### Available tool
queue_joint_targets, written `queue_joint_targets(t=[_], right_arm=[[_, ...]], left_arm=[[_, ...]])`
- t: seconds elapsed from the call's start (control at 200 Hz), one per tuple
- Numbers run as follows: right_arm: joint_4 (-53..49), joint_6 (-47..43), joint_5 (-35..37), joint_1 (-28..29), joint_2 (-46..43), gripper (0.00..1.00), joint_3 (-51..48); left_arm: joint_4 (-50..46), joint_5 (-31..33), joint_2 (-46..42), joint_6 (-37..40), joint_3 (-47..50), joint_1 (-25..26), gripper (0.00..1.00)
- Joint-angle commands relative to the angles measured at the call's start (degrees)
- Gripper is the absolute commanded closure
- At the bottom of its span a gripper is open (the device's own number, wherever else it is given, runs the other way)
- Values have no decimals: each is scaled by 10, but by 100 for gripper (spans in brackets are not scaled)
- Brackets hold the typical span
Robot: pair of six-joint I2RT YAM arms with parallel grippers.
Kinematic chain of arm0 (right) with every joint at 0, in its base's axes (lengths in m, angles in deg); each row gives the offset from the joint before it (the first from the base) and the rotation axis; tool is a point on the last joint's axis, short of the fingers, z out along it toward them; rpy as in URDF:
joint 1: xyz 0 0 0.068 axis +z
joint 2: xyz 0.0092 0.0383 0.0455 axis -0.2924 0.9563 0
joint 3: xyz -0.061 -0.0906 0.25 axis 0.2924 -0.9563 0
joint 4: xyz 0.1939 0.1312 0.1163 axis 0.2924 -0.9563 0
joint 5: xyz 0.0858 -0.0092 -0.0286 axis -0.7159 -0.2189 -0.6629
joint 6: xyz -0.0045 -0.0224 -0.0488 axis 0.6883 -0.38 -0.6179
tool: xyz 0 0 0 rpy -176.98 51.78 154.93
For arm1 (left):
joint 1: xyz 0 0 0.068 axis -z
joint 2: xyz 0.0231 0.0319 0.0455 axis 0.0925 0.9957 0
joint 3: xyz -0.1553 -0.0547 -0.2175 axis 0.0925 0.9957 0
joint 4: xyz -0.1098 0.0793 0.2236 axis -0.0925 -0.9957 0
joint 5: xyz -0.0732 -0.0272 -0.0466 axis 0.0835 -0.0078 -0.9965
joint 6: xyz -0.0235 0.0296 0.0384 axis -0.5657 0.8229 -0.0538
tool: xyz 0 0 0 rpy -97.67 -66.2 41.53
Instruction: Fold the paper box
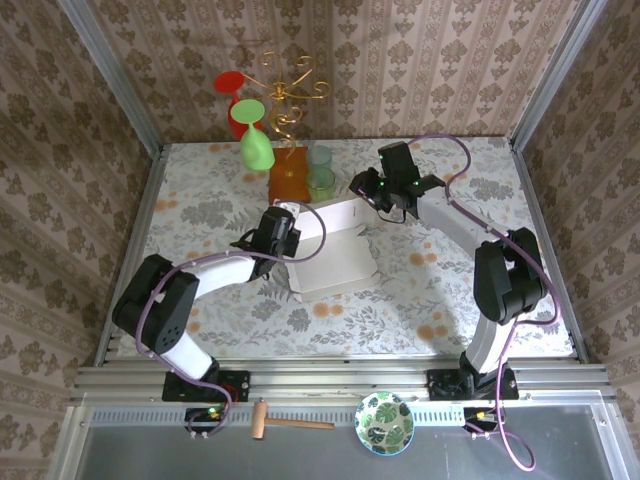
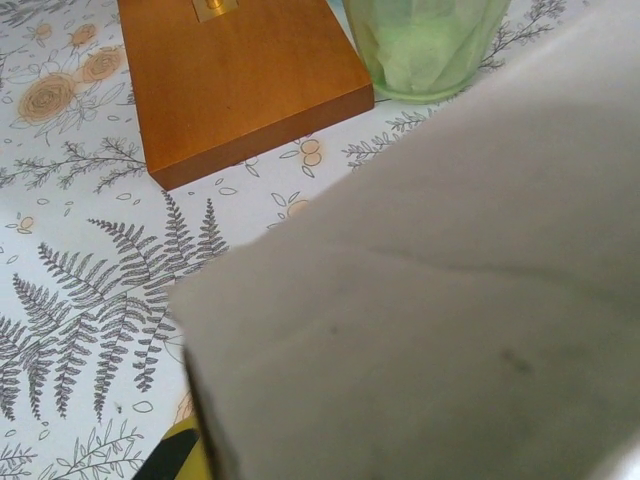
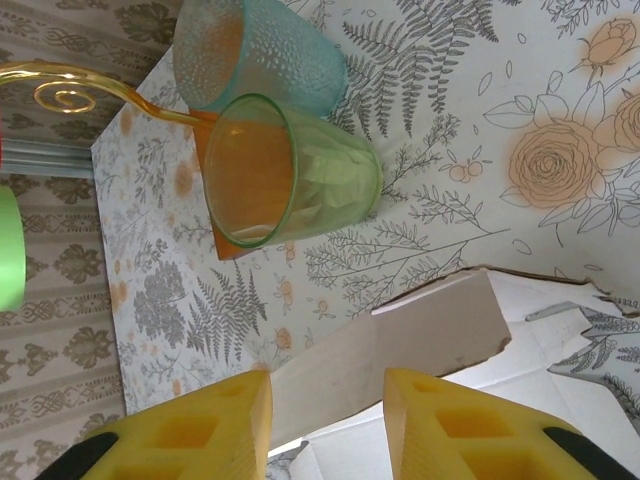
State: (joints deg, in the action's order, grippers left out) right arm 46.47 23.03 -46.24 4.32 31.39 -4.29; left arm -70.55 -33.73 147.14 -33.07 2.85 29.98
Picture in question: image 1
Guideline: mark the red plastic wine glass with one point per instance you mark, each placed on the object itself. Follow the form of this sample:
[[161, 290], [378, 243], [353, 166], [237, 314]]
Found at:
[[229, 82]]

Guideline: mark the wooden mallet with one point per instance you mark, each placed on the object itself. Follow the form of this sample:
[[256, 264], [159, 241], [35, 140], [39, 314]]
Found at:
[[259, 420]]

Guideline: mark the leaf patterned bowl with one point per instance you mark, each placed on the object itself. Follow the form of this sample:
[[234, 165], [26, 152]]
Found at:
[[385, 425]]

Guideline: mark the green translucent cup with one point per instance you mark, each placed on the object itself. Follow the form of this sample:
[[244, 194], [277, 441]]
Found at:
[[321, 186]]

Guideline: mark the small controller board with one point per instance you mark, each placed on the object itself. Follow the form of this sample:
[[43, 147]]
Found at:
[[475, 417], [200, 415]]

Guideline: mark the small left controller board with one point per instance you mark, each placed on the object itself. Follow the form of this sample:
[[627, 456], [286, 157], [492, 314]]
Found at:
[[200, 415]]

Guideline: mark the floral patterned table cover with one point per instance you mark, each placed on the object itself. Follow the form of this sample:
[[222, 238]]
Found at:
[[350, 325]]

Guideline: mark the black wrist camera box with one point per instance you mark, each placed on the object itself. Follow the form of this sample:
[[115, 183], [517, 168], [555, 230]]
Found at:
[[399, 165], [277, 222]]

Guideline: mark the grey metal sheet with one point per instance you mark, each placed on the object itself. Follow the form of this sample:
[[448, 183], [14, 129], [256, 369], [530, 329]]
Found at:
[[300, 460]]

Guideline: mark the green plastic wine glass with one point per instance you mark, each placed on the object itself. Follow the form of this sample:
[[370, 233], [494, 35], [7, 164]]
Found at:
[[257, 150]]

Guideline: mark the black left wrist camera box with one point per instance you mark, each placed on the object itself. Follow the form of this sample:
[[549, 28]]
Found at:
[[277, 222]]

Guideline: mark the aluminium frame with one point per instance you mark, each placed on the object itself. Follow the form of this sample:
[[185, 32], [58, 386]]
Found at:
[[350, 380]]

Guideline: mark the small right controller board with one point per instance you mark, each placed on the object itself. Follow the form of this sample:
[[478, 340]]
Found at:
[[475, 417]]

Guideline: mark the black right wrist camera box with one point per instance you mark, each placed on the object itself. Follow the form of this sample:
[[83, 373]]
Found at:
[[399, 165]]

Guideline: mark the white cloth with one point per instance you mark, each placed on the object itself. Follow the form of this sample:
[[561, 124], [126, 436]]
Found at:
[[332, 265]]

